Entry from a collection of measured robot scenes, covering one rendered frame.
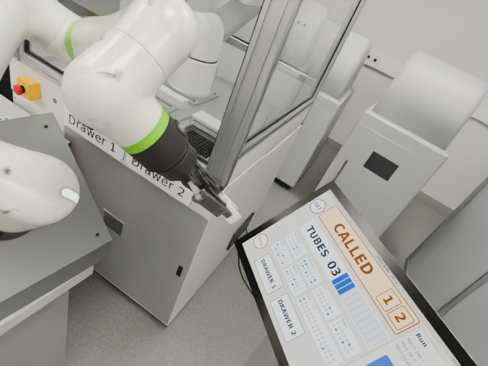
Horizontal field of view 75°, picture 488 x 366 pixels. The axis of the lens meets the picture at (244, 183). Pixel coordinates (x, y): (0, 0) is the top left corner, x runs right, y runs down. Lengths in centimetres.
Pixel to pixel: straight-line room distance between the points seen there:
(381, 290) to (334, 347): 14
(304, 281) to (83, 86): 57
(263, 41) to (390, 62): 315
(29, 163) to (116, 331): 123
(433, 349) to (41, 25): 99
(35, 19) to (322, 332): 88
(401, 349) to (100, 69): 65
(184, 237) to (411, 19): 333
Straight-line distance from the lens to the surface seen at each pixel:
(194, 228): 121
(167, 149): 52
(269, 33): 87
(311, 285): 75
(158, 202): 126
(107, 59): 48
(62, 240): 92
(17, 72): 162
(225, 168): 102
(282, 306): 76
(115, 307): 183
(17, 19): 85
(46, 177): 65
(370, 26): 404
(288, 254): 79
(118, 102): 47
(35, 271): 90
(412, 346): 69
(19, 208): 64
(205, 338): 182
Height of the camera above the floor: 157
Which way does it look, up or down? 34 degrees down
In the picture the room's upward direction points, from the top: 24 degrees clockwise
